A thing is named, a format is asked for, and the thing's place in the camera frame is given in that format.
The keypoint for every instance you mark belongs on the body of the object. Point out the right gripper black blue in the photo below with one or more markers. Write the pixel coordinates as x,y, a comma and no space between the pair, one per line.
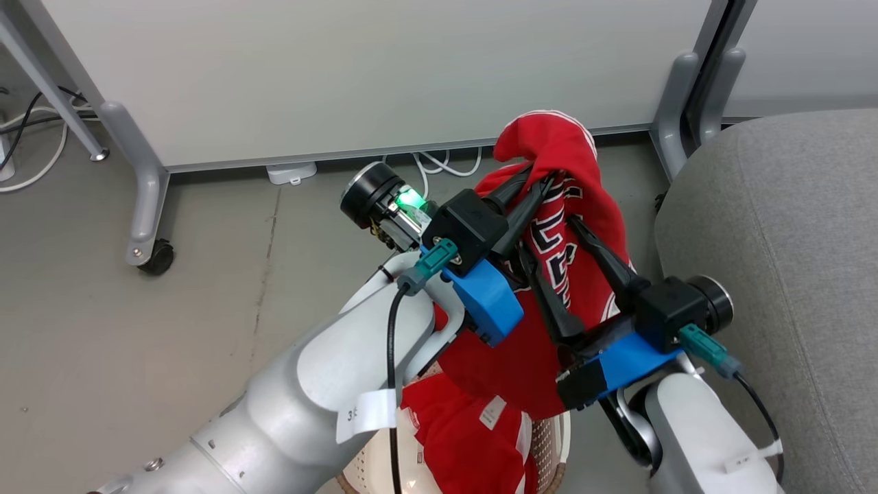
669,312

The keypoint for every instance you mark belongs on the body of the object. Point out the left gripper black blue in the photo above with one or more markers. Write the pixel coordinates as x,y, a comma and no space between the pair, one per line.
463,223

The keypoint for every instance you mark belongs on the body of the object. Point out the red basketball jersey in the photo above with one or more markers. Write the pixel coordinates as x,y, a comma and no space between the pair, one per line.
549,147

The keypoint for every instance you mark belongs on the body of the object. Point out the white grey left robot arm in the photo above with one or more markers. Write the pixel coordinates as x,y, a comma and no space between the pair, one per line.
309,384

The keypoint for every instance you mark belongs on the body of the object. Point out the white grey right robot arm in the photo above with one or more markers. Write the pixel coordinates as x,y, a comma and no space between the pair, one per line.
693,439

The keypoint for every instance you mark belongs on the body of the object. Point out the cream perforated laundry basket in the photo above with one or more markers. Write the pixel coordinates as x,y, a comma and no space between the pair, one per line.
551,449

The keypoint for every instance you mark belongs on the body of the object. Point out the wide white partition panel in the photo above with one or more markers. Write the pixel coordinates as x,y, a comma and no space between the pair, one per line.
343,68

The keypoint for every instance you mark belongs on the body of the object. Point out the narrow white partition panel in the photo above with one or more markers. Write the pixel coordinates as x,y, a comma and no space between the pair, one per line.
809,55

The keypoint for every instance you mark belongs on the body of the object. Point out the black caster wheel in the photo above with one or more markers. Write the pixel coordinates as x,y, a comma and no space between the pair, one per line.
159,259

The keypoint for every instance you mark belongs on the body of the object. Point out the grey partition foot with caster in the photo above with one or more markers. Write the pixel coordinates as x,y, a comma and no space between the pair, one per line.
147,199

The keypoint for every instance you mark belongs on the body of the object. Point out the grey metal table leg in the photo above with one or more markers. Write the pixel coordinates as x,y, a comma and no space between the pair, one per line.
48,89

